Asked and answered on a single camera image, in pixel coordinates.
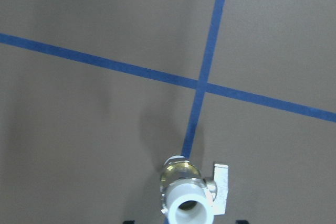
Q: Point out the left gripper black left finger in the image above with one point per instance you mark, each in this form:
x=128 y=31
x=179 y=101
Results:
x=129 y=222

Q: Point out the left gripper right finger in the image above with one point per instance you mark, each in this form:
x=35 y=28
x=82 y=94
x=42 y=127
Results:
x=241 y=222

